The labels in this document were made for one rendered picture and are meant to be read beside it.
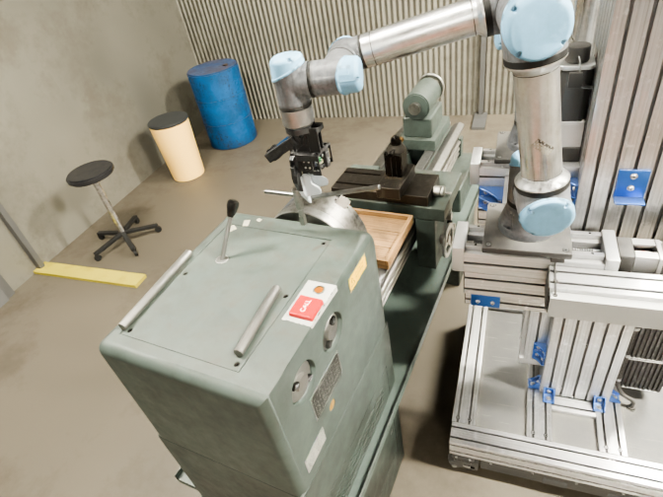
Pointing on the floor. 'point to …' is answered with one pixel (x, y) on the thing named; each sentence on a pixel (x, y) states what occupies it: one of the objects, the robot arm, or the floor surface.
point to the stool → (97, 171)
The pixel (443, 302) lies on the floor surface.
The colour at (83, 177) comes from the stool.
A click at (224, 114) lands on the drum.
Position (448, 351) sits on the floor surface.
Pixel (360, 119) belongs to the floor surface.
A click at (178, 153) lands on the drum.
